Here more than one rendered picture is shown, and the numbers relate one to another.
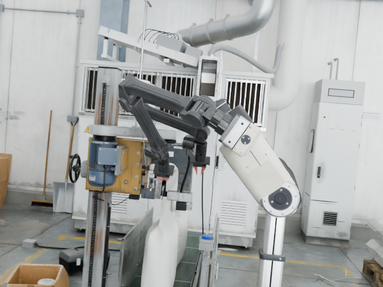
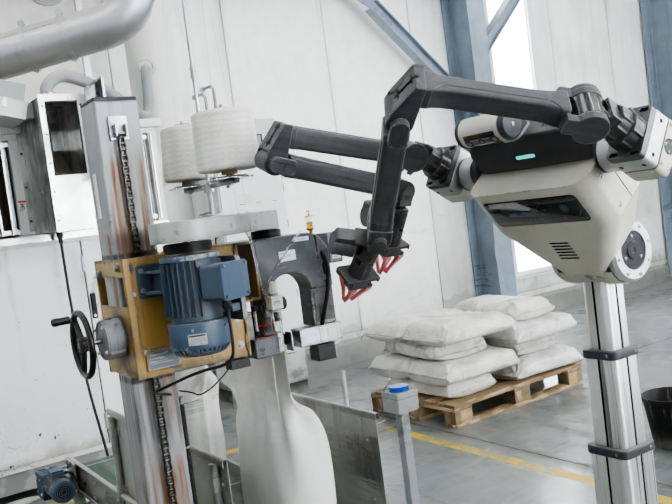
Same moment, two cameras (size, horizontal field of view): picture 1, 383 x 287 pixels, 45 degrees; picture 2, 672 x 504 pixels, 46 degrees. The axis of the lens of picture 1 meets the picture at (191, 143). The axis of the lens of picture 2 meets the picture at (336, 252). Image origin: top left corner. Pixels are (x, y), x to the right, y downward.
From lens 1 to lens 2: 1.61 m
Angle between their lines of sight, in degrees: 38
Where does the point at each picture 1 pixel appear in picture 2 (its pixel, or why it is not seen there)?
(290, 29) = (154, 36)
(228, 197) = not seen: hidden behind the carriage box
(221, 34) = (59, 50)
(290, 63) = (168, 98)
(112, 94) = (139, 157)
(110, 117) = (145, 208)
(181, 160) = (311, 262)
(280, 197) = (632, 248)
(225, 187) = not seen: hidden behind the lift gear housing
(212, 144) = (77, 272)
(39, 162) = not seen: outside the picture
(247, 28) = (114, 34)
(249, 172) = (622, 212)
